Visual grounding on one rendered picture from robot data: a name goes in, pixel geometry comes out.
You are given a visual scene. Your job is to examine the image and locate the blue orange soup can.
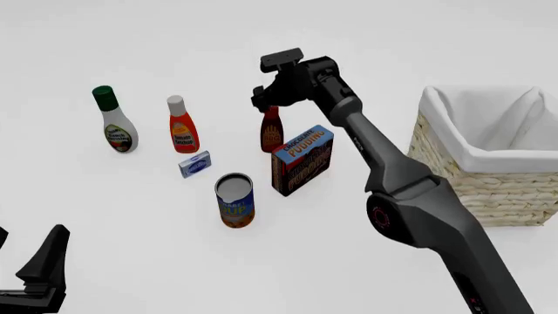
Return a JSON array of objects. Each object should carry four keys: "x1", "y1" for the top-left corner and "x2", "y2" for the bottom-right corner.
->
[{"x1": 214, "y1": 172, "x2": 256, "y2": 229}]

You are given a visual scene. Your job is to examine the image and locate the white ranch dressing bottle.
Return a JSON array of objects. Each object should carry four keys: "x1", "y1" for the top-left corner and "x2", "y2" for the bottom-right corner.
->
[{"x1": 92, "y1": 85, "x2": 140, "y2": 154}]

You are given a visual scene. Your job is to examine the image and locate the woven wicker basket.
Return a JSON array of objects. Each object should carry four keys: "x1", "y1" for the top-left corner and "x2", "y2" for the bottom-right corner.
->
[{"x1": 408, "y1": 110, "x2": 558, "y2": 228}]

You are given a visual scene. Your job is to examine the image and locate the white cloth basket liner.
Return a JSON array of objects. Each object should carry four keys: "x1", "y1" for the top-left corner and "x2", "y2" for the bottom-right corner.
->
[{"x1": 420, "y1": 84, "x2": 558, "y2": 174}]

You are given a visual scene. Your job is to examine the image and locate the dark red bbq sauce bottle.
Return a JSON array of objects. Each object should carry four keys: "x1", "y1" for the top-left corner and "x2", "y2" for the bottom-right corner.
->
[{"x1": 261, "y1": 105, "x2": 285, "y2": 154}]

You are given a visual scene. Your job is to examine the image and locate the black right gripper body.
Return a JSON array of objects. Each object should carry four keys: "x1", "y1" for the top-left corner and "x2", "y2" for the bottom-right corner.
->
[{"x1": 250, "y1": 73, "x2": 311, "y2": 114}]

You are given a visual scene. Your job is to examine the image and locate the small blue cream cheese box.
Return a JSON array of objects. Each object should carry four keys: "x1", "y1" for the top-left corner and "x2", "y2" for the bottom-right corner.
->
[{"x1": 177, "y1": 150, "x2": 214, "y2": 180}]

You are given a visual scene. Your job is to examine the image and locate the chocolate pudding box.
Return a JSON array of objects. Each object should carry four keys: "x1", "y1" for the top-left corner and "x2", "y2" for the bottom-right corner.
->
[{"x1": 270, "y1": 124, "x2": 336, "y2": 198}]

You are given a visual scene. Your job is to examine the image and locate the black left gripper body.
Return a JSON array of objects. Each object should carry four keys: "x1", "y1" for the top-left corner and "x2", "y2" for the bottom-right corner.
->
[{"x1": 0, "y1": 283, "x2": 67, "y2": 314}]

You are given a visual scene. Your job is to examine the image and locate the red tomato ketchup bottle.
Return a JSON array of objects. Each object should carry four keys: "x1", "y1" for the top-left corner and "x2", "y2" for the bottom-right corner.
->
[{"x1": 167, "y1": 94, "x2": 201, "y2": 154}]

